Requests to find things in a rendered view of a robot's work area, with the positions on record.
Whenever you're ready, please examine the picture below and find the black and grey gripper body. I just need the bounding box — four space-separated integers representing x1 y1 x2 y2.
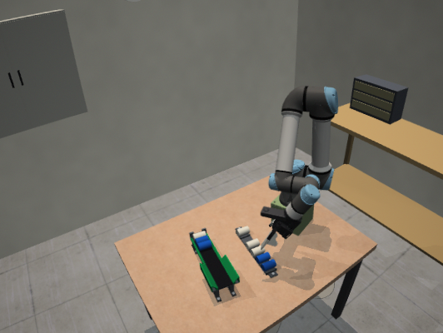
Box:
272 209 302 239

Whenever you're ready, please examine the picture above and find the white plastic bar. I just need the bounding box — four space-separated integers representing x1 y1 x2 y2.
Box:
236 226 250 236
251 246 265 256
246 238 260 250
192 231 207 241

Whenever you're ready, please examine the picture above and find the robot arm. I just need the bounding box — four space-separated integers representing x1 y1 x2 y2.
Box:
268 86 338 220

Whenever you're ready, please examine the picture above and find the blue plastic bar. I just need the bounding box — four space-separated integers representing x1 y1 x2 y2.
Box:
197 240 212 251
261 259 276 271
256 252 271 264
195 235 209 245

